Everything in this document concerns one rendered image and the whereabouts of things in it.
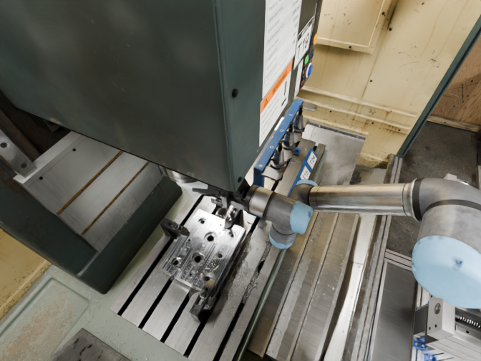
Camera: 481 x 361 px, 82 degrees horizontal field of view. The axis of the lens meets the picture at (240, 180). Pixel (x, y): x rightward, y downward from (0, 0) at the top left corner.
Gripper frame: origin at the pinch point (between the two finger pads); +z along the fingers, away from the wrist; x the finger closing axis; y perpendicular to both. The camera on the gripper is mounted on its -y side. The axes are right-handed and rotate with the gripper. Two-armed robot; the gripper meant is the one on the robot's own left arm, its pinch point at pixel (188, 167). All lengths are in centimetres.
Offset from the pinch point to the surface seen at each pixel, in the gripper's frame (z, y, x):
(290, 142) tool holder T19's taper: -17.8, 18.3, 40.3
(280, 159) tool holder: -18.0, 17.6, 29.7
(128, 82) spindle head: -3.8, -35.5, -12.5
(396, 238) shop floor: -102, 140, 101
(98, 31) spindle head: -1.6, -42.3, -12.5
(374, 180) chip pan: -63, 75, 89
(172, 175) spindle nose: -1.5, -6.6, -7.9
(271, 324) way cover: -37, 69, -13
